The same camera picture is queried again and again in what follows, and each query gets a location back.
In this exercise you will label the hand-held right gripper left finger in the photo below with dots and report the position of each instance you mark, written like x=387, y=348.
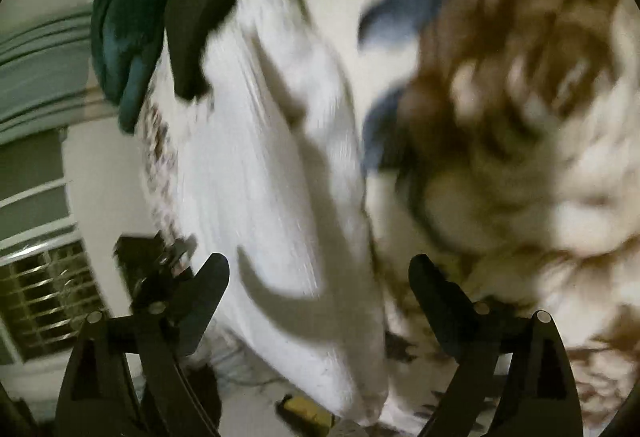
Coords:
x=202, y=302

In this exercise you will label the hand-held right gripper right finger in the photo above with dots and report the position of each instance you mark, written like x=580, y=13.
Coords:
x=437, y=302

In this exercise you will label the white knit sweater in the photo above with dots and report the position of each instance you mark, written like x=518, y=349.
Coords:
x=260, y=197

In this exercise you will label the yellow object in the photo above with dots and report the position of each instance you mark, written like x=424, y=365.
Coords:
x=302, y=411

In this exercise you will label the bed with floral sheet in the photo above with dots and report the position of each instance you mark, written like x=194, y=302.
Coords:
x=525, y=117

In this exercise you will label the dark green blanket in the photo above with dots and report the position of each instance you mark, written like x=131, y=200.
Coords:
x=130, y=17

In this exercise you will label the black folded garment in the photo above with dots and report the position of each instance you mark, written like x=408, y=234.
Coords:
x=200, y=17

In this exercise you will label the window with white frame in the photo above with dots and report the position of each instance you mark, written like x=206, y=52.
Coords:
x=40, y=242

